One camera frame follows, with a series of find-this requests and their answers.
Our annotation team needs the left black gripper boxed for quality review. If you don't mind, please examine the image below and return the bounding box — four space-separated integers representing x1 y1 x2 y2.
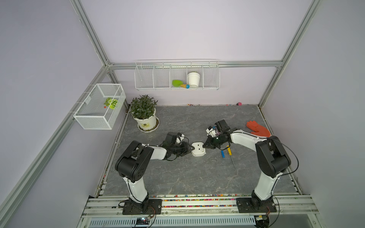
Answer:
171 142 194 157

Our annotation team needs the white square alarm clock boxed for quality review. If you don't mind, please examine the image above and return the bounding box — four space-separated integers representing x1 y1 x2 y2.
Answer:
191 142 206 157

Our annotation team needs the yellow handled screwdriver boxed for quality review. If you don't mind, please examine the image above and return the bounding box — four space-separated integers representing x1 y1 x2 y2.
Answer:
226 145 236 168

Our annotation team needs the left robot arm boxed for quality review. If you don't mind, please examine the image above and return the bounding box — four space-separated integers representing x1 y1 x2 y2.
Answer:
115 132 195 205

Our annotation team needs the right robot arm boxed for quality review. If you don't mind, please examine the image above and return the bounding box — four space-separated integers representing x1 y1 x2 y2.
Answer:
203 120 291 207

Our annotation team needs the potted green plant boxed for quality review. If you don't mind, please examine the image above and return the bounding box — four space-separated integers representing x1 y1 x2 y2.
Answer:
130 95 158 132

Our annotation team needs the green toy shovel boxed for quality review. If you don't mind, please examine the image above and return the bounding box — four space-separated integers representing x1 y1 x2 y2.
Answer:
172 80 190 89

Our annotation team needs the white empty pot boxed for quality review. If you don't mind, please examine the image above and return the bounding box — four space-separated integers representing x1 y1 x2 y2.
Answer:
187 72 201 88

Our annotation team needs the green toy in basket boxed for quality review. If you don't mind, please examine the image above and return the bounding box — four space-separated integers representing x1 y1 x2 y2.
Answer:
104 97 118 110

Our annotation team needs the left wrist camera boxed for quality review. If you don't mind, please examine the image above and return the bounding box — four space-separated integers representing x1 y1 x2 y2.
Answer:
176 133 185 144

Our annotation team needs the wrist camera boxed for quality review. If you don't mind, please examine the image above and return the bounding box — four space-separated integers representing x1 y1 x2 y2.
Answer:
176 133 185 144
206 126 221 137

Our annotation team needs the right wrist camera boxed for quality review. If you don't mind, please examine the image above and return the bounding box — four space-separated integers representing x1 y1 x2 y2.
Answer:
206 126 221 137

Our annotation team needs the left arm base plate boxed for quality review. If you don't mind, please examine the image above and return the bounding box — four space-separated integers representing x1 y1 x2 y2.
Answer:
122 199 162 215

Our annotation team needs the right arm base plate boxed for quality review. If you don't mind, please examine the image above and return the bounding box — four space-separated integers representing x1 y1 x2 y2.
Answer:
236 197 277 214

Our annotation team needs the white wire wall shelf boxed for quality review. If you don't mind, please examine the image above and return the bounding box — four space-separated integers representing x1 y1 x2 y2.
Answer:
134 61 221 90

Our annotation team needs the white wire basket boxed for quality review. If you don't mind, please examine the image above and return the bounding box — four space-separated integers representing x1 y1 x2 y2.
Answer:
73 84 126 130

